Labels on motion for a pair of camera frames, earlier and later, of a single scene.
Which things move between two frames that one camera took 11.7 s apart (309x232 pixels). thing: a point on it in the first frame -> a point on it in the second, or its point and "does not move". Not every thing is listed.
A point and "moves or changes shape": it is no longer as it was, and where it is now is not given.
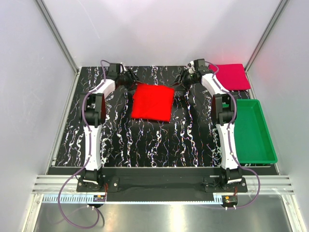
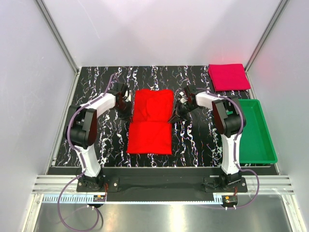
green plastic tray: x=254 y=142 does not move
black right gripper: x=185 y=73 -> x=178 y=111
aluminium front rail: x=253 y=184 does not move
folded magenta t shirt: x=233 y=76 does not move
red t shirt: x=153 y=102 moves or changes shape
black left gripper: x=132 y=79 -> x=127 y=114
